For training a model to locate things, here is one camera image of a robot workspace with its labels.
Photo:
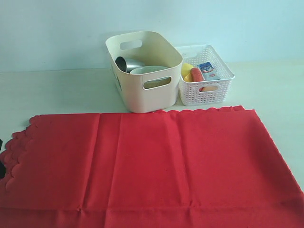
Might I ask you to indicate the brown egg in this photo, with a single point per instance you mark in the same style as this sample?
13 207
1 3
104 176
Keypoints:
209 88

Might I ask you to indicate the blue white milk carton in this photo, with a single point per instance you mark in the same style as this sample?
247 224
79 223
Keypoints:
208 71

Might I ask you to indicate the white lattice plastic basket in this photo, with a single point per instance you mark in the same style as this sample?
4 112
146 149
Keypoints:
189 91

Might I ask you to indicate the small red strawberry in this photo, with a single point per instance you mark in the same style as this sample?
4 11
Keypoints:
197 75

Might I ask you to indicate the orange cheese wedge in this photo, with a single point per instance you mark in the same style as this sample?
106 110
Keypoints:
188 78

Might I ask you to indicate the yellow lemon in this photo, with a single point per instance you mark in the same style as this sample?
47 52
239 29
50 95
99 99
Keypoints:
186 68

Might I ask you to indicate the grey ceramic bowl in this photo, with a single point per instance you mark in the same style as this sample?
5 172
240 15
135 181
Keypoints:
148 70

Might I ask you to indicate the stainless steel cup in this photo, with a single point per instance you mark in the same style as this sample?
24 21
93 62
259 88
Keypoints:
128 64

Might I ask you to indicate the cream plastic bin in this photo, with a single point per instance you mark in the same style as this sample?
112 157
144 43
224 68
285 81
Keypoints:
142 93

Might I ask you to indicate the red cloth placemat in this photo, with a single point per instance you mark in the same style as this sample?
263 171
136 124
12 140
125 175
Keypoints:
215 168

